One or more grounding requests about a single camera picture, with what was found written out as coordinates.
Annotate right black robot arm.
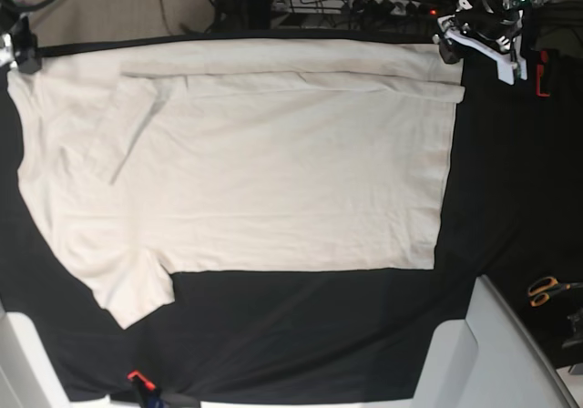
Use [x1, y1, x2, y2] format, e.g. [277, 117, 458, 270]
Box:
[1, 0, 62, 74]

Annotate black table cloth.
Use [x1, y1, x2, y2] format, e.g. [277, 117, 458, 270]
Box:
[1, 54, 537, 404]

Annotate grey white table frame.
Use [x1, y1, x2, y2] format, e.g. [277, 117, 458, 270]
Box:
[1, 276, 582, 407]

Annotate red black clamp tool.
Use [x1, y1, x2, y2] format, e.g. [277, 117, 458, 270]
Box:
[536, 49, 559, 98]

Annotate red black spring clamp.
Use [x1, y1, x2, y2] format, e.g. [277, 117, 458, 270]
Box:
[126, 370, 201, 408]

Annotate orange handled scissors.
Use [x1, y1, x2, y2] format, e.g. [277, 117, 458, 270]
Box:
[527, 276, 582, 308]

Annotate cream white T-shirt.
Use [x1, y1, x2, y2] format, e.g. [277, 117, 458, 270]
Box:
[7, 39, 465, 328]

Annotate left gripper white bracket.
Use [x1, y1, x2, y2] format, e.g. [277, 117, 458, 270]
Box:
[434, 0, 527, 83]

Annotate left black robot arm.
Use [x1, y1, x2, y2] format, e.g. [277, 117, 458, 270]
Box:
[434, 0, 582, 97]

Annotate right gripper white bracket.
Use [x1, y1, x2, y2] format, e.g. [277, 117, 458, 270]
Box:
[1, 15, 43, 74]

